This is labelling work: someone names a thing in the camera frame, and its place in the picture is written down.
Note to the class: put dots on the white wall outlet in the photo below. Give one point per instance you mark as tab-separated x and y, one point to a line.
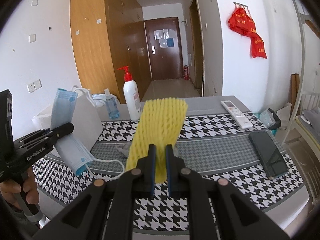
37	84
30	87

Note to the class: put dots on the white lotion pump bottle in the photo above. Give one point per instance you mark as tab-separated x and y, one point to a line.
131	97

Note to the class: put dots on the black curved object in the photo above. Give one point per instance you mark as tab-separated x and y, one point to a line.
276	121

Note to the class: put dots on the white light switch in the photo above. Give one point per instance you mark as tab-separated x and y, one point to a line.
32	38

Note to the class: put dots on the white wall panel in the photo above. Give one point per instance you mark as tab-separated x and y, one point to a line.
189	60

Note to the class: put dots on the dark brown entrance door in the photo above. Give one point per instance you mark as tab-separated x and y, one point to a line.
165	62

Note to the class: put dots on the grey bedding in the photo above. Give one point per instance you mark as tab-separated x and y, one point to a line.
311	116

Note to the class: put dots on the pale blue wipes pack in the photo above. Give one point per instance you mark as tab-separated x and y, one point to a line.
265	118

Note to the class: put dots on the person's left hand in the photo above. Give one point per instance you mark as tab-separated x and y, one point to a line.
10	192

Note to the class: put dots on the yellow foam fruit net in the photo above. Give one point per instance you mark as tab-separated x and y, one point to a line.
160	122

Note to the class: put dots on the red fire extinguisher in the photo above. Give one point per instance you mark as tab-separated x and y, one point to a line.
186	73

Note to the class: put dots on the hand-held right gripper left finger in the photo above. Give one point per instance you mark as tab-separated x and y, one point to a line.
152	175

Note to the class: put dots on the black smartphone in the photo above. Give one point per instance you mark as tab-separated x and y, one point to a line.
270	155

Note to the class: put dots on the grey sock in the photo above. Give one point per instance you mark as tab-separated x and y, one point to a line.
123	150

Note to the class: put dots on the wooden side doorway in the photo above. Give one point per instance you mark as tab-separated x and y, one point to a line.
196	47

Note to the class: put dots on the red printed bag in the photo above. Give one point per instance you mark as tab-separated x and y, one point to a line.
241	22
258	46

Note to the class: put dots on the houndstooth tablecloth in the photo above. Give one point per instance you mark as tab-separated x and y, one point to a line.
212	150

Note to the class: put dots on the clear blue spray bottle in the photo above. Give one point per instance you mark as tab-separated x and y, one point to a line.
113	108

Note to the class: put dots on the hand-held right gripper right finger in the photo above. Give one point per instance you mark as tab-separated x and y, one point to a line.
169	175

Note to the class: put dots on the blank white wall plate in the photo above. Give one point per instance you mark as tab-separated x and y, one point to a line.
34	2

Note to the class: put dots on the blue door notice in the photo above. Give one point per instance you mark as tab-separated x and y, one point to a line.
170	43

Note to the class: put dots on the wooden wardrobe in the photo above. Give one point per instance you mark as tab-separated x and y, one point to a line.
95	42

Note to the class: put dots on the grey door notice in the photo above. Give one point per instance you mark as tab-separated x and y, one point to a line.
161	34

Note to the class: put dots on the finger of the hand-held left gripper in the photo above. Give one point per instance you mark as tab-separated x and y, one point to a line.
61	130

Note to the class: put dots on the white remote control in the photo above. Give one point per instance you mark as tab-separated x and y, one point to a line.
236	113

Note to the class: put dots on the brown wooden boards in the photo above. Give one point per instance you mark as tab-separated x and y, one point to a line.
295	87

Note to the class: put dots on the white foam box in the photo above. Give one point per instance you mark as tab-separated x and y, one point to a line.
86	122

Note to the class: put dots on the metal wall hook rack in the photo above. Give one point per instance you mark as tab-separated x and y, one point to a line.
241	5

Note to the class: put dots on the blue face mask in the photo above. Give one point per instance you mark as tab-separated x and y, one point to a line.
63	107

